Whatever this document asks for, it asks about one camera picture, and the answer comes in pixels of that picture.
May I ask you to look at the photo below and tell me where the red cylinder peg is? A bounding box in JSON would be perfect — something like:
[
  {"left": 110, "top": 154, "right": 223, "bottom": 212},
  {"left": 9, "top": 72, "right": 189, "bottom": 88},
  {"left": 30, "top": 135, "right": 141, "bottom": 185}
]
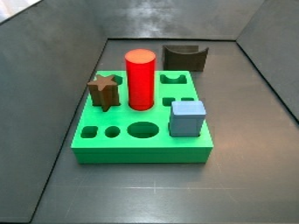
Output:
[{"left": 125, "top": 49, "right": 155, "bottom": 111}]

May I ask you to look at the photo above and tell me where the brown star peg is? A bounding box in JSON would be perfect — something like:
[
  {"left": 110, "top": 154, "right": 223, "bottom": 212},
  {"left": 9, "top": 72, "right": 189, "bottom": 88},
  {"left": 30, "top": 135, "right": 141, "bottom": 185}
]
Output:
[{"left": 88, "top": 75, "right": 120, "bottom": 112}]

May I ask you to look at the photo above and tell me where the green shape sorter board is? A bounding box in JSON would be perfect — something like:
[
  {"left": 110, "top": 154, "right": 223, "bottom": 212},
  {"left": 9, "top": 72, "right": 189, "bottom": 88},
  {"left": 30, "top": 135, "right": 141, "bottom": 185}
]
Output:
[{"left": 70, "top": 71, "right": 213, "bottom": 164}]

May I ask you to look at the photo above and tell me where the blue square block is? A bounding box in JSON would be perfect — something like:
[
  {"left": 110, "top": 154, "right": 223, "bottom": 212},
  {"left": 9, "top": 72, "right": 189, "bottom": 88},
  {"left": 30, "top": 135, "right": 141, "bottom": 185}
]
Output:
[{"left": 169, "top": 101, "right": 207, "bottom": 137}]

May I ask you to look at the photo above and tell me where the black curved stand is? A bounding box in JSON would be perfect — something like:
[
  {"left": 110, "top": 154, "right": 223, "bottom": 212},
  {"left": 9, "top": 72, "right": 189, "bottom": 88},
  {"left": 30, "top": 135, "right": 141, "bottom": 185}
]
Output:
[{"left": 163, "top": 45, "right": 209, "bottom": 72}]

